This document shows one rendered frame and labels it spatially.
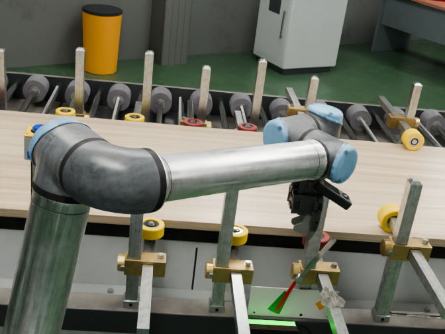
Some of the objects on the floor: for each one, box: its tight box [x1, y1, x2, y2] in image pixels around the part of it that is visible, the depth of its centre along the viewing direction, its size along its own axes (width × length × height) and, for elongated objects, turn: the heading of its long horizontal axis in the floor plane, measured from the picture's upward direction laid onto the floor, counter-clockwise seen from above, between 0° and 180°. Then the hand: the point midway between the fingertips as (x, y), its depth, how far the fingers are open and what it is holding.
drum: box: [82, 4, 123, 75], centre depth 611 cm, size 36×38×57 cm
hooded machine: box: [253, 0, 348, 75], centre depth 682 cm, size 75×62×140 cm
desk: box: [371, 0, 445, 52], centre depth 768 cm, size 70×137×74 cm, turn 20°
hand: (309, 236), depth 180 cm, fingers closed
